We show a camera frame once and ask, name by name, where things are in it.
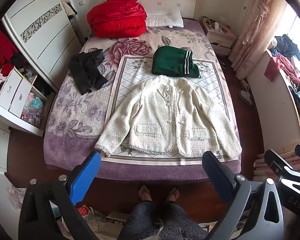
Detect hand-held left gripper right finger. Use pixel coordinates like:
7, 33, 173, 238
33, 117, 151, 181
202, 151, 285, 240

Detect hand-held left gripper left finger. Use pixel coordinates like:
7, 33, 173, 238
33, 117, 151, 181
18, 151, 102, 240

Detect white tweed jacket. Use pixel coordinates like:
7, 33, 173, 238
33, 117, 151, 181
95, 75, 242, 160

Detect pile of pastel clothes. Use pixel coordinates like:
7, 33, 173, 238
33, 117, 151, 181
21, 92, 44, 128

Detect dark blue clothes pile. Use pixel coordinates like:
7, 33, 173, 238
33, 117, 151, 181
274, 34, 300, 59

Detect red hanging clothes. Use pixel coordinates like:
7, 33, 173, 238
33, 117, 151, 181
0, 27, 19, 77

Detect red patterned bag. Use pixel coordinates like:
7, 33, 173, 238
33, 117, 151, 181
76, 205, 90, 217

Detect grey laced shoe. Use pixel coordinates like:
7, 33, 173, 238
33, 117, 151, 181
86, 206, 108, 230

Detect person's right foot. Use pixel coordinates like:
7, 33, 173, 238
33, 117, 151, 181
165, 187, 180, 202

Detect person's foot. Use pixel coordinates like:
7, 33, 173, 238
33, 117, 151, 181
138, 185, 153, 202
165, 187, 180, 202

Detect person's left foot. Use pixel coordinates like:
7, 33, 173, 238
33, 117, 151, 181
138, 185, 153, 202

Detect clear plastic bag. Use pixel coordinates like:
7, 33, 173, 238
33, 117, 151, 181
7, 186, 28, 210

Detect black garment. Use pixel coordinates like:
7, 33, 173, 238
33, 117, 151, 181
67, 49, 109, 96

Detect white diamond-pattern floral mat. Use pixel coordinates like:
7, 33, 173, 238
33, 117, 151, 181
104, 55, 237, 167

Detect green garment with white stripes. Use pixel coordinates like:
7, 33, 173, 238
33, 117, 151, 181
151, 46, 202, 78

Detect white nightstand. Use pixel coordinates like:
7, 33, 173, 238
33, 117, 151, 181
201, 16, 237, 57

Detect pink curtain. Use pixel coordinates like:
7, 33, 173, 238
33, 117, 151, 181
231, 0, 288, 73

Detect white wardrobe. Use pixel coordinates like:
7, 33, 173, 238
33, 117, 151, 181
0, 0, 82, 173

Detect pile of small household clutter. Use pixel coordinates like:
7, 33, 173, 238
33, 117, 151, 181
202, 16, 232, 33

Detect red quilt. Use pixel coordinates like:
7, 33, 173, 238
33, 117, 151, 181
87, 0, 147, 38

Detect white pillow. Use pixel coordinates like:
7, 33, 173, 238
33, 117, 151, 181
145, 8, 184, 28

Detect beige hanging garment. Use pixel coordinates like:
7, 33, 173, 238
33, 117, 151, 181
56, 0, 78, 17

